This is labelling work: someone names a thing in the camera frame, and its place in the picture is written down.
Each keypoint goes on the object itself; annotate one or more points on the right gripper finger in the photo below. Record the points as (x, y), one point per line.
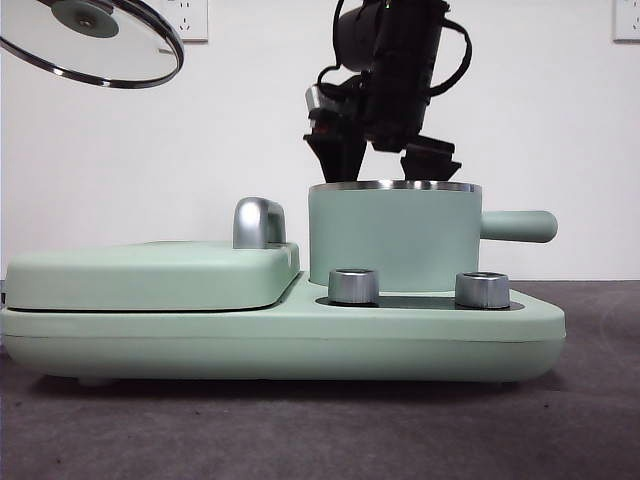
(430, 165)
(337, 160)

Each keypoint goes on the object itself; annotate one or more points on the glass lid with green knob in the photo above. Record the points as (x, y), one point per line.
(85, 40)

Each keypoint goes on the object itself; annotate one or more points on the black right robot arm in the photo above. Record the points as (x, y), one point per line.
(395, 65)

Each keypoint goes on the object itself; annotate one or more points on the silver control knob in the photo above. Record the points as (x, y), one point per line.
(481, 290)
(352, 287)

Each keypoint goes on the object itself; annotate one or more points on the green breakfast machine base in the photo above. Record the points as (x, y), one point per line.
(400, 340)

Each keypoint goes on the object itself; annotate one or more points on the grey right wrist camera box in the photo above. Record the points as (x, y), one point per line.
(316, 100)

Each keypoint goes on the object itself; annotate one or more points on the white wall socket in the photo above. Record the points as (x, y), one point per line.
(196, 20)
(627, 20)

